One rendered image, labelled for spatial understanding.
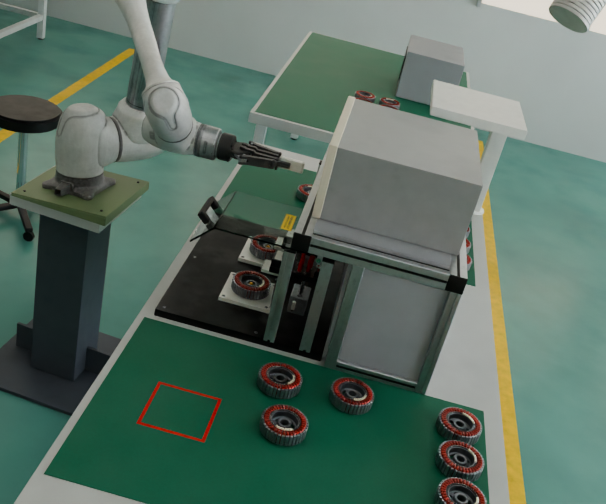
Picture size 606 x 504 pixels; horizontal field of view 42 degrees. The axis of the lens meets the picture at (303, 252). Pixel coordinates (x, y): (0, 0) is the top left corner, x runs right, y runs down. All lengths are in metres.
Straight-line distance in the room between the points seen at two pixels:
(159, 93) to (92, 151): 0.71
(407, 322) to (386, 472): 0.40
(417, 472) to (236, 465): 0.43
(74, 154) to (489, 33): 4.71
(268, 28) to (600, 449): 4.59
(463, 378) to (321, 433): 0.53
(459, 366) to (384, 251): 0.50
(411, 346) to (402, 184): 0.42
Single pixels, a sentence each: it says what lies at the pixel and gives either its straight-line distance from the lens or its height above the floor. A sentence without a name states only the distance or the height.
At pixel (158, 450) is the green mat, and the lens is 1.82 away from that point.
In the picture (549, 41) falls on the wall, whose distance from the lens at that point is 6.89.
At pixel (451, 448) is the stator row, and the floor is 0.78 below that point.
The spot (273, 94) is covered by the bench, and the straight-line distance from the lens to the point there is 4.10.
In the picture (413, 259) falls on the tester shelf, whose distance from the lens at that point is 1.99.
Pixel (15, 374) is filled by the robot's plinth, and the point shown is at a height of 0.02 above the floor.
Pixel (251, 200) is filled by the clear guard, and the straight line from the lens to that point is 2.19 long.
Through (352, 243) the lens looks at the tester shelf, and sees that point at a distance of 1.98.
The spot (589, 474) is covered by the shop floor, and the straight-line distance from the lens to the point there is 3.47.
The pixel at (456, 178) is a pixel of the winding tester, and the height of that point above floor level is 1.32.
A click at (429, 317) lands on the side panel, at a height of 0.98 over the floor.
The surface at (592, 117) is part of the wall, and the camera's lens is 7.11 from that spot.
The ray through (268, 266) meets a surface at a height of 0.88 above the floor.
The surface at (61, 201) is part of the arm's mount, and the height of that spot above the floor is 0.77.
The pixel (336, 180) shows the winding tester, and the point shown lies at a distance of 2.01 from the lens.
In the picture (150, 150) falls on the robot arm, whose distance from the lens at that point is 2.77.
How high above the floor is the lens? 2.01
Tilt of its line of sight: 28 degrees down
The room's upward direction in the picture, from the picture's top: 14 degrees clockwise
